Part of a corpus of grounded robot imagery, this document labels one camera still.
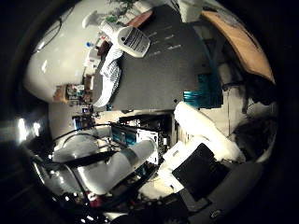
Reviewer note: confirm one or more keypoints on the striped white cloth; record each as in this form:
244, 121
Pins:
109, 73

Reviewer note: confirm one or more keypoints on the cluttered wooden shelf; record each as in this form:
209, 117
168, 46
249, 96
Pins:
73, 93

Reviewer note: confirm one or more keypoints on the green potted plant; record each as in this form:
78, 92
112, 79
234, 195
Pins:
120, 9

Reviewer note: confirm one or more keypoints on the curved wooden desk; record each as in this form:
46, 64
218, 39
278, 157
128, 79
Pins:
243, 46

